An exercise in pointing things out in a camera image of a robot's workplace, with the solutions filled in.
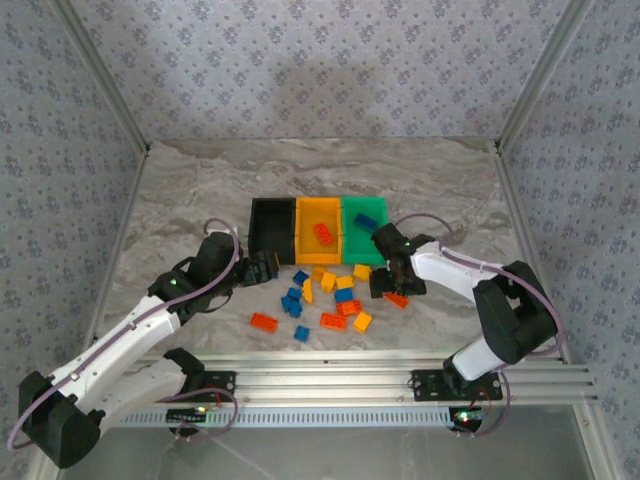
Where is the wide aluminium base rail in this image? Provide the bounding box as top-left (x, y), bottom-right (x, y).
top-left (119, 349), bottom-right (599, 407)

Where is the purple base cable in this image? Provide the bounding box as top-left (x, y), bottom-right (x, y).
top-left (159, 387), bottom-right (239, 444)
top-left (452, 369), bottom-right (512, 439)

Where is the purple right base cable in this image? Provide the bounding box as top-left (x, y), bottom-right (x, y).
top-left (452, 369), bottom-right (512, 439)

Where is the right small circuit board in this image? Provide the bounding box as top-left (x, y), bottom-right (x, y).
top-left (448, 407), bottom-right (485, 427)

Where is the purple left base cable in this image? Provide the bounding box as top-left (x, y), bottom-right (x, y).
top-left (159, 387), bottom-right (239, 444)

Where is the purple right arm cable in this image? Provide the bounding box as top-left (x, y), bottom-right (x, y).
top-left (392, 213), bottom-right (569, 357)

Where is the aluminium corner post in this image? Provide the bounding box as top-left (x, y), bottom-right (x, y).
top-left (49, 0), bottom-right (152, 154)
top-left (497, 0), bottom-right (599, 151)

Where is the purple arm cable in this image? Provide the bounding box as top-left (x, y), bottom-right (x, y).
top-left (392, 213), bottom-right (569, 357)
top-left (8, 217), bottom-right (241, 451)

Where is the aluminium frame leg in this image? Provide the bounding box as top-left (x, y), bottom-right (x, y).
top-left (24, 459), bottom-right (59, 480)
top-left (574, 402), bottom-right (624, 480)

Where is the green plastic bin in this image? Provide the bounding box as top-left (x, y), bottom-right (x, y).
top-left (340, 196), bottom-right (390, 266)

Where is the orange-yellow plastic bin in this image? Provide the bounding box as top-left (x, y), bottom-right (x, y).
top-left (293, 196), bottom-right (346, 266)

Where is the left small circuit board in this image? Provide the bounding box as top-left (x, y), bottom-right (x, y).
top-left (166, 407), bottom-right (210, 424)

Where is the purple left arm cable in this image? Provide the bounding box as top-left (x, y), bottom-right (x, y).
top-left (8, 217), bottom-right (241, 451)

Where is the thin white wire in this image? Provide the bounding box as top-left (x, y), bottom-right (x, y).
top-left (209, 434), bottom-right (281, 480)

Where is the small circuit board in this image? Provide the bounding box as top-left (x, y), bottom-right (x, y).
top-left (166, 407), bottom-right (210, 424)
top-left (448, 407), bottom-right (485, 427)

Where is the black plastic bin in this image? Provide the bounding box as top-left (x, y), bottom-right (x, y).
top-left (248, 196), bottom-right (297, 265)

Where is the aluminium side rail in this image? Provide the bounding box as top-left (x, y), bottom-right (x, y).
top-left (77, 147), bottom-right (154, 354)
top-left (487, 139), bottom-right (574, 364)

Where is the grey slotted cable duct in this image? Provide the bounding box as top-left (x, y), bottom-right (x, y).
top-left (107, 407), bottom-right (484, 430)

